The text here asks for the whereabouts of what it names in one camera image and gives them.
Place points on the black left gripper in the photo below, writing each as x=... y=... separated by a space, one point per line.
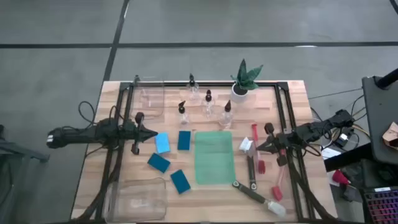
x=136 y=133

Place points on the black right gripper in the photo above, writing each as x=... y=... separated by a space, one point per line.
x=279 y=141

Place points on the light blue sponge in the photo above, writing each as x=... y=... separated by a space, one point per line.
x=162 y=143

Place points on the red silicone spatula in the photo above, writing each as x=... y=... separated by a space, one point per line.
x=261 y=166

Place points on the dark blue sponge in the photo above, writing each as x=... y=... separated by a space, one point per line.
x=184 y=140
x=158 y=162
x=180 y=182

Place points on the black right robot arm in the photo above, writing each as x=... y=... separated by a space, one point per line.
x=311 y=130

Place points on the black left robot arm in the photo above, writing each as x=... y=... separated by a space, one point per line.
x=81 y=134

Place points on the small clear plastic bin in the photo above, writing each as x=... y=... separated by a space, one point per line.
x=152 y=102

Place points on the white round plant pot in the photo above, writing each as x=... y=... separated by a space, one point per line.
x=238 y=98

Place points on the white paper sheet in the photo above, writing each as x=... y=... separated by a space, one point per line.
x=329 y=153

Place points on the large clear plastic bin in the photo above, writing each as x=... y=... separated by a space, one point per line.
x=136 y=202

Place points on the green snake plant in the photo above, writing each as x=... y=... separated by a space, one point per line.
x=245 y=77

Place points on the small silver electronic device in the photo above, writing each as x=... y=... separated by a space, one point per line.
x=343 y=140

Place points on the red cone-shaped object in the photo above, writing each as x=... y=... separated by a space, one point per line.
x=339 y=178

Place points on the brown cardboard piece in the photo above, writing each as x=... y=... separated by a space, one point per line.
x=391 y=133

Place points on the keyboard with pink lights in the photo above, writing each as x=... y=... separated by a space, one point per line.
x=382 y=207

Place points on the grey metal stand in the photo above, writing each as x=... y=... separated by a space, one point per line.
x=18 y=149

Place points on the black cart pole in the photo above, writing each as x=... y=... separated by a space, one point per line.
x=388 y=79

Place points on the black aluminium table frame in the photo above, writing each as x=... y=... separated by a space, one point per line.
x=282 y=86

